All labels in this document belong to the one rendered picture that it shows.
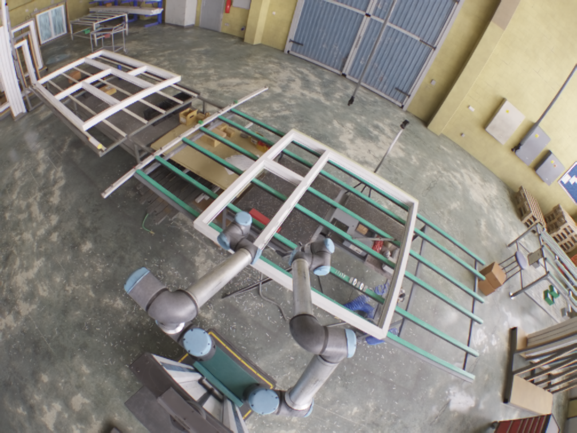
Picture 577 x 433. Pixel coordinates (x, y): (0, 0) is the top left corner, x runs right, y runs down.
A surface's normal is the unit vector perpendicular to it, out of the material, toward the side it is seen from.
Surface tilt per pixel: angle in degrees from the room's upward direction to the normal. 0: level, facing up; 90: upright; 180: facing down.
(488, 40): 90
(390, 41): 90
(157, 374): 0
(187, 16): 90
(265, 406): 5
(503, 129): 90
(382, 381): 0
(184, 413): 29
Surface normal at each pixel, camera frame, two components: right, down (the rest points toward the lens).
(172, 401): 0.50, -0.76
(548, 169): -0.48, 0.63
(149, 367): 0.23, -0.57
